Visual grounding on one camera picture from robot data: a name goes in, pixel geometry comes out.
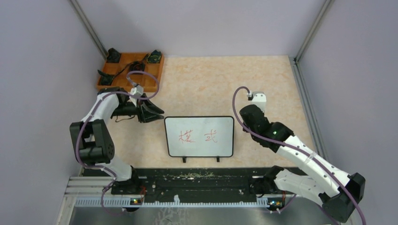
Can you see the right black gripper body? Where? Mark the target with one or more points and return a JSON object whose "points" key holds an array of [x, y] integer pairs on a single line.
{"points": [[253, 137]]}

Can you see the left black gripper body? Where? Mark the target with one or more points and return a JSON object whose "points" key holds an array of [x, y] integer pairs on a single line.
{"points": [[128, 108]]}

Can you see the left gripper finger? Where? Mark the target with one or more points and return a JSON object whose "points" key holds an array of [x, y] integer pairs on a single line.
{"points": [[150, 106], [146, 118]]}

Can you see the white whiteboard with black frame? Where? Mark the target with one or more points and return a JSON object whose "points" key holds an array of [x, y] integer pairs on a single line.
{"points": [[200, 136]]}

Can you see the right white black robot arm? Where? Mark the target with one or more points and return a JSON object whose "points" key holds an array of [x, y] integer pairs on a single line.
{"points": [[337, 192]]}

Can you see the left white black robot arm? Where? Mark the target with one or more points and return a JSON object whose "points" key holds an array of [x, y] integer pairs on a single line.
{"points": [[93, 144]]}

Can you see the orange wooden divided tray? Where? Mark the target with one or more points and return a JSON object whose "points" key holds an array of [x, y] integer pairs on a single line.
{"points": [[124, 69]]}

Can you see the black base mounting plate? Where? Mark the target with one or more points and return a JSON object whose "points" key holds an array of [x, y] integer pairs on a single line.
{"points": [[204, 185]]}

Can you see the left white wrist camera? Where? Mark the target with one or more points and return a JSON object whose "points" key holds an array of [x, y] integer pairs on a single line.
{"points": [[136, 92]]}

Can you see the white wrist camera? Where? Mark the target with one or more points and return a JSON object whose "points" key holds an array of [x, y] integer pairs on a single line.
{"points": [[136, 92], [258, 98]]}

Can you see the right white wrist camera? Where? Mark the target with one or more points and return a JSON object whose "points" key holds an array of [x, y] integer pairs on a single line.
{"points": [[258, 98]]}

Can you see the aluminium rail frame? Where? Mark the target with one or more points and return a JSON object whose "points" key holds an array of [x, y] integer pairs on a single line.
{"points": [[90, 192]]}

